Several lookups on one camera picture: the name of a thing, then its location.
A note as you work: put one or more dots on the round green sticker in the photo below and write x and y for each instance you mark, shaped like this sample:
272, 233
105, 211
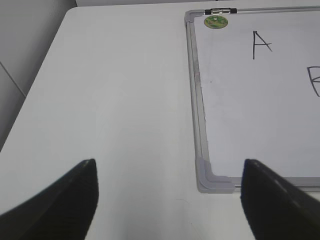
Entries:
215, 22

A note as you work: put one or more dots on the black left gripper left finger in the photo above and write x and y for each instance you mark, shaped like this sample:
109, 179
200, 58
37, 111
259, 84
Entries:
62, 211

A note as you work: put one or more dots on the white magnetic whiteboard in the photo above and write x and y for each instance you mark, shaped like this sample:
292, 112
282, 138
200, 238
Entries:
255, 94

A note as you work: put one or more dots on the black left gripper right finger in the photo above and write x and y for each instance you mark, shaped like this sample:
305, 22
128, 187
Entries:
276, 209

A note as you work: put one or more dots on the black metal hanging clip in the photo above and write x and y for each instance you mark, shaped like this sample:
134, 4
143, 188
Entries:
220, 11

